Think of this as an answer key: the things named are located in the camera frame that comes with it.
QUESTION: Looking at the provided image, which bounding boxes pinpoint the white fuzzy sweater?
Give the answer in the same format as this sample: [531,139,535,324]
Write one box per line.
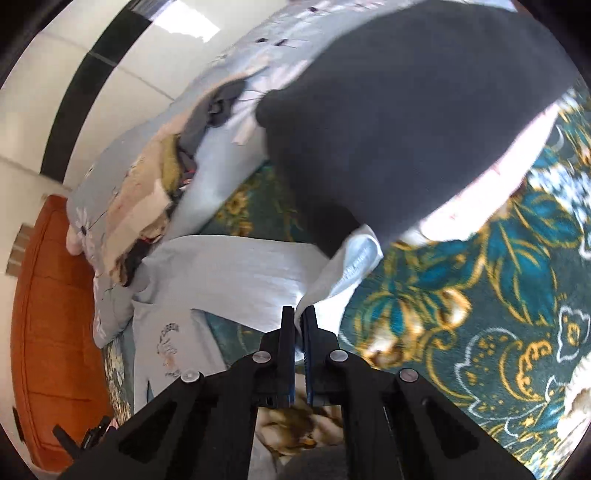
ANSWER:
[104,138,178,278]

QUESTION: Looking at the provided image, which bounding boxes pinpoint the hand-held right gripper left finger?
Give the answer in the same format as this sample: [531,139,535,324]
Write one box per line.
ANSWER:
[58,305,296,480]

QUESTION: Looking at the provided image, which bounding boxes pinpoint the white and black wardrobe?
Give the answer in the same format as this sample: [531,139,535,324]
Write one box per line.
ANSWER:
[0,0,296,190]

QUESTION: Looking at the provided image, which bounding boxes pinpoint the dark cloth with pink lining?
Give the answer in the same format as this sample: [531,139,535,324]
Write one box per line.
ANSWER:
[255,0,578,259]

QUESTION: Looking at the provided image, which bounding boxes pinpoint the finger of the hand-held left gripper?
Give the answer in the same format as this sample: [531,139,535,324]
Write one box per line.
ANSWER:
[52,425,81,460]

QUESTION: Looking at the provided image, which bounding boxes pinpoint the teal floral blanket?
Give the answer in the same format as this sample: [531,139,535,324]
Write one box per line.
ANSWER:
[102,88,591,480]

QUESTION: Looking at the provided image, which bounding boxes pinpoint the cream cartoon-print garment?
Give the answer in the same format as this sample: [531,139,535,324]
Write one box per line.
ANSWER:
[111,222,167,287]

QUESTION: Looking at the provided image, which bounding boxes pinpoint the light blue sweatshirt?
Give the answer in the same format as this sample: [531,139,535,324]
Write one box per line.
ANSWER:
[131,224,385,407]

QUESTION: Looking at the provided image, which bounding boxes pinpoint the wooden headboard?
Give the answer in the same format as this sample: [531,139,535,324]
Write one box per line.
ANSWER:
[10,194,116,474]

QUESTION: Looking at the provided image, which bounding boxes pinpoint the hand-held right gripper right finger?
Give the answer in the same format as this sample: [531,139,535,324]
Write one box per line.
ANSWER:
[302,305,536,480]

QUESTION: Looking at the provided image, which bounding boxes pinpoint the dark grey garment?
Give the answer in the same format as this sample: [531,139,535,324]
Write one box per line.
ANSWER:
[178,78,247,171]

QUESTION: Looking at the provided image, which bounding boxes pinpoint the yellow-green garment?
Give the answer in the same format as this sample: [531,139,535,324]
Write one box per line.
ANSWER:
[159,138,195,195]

